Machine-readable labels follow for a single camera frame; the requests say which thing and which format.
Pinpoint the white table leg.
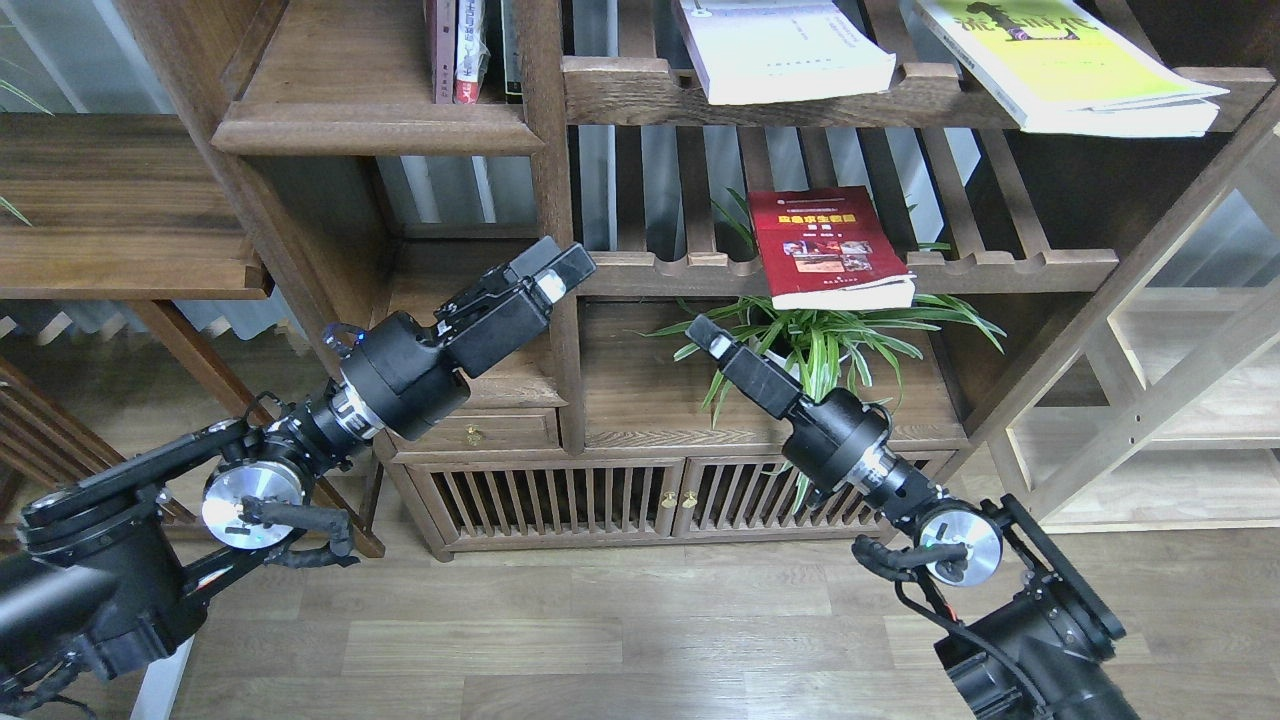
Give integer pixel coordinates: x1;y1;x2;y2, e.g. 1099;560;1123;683
131;637;196;720

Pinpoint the yellow green book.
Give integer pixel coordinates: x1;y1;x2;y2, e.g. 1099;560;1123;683
915;1;1225;138

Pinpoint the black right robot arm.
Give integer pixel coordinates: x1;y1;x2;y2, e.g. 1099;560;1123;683
687;316;1137;719

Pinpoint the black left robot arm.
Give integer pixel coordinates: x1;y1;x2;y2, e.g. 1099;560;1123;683
1;237;596;716

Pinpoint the potted spider plant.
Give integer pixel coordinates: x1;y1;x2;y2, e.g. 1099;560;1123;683
640;188;1009;427

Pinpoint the dark wooden bookshelf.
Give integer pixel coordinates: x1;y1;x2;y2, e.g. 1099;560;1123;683
116;1;1277;560

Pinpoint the maroon upright book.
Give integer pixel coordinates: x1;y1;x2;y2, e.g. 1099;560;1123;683
422;0;458;105

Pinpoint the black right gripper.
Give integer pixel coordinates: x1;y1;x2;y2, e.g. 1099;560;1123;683
686;314;893;496

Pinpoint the red white upright book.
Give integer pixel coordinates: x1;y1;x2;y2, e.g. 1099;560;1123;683
453;0;490;105

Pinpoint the dark upright book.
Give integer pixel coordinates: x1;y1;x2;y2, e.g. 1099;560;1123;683
499;0;524;105

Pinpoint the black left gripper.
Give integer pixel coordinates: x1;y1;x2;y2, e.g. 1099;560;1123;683
340;236;596;439

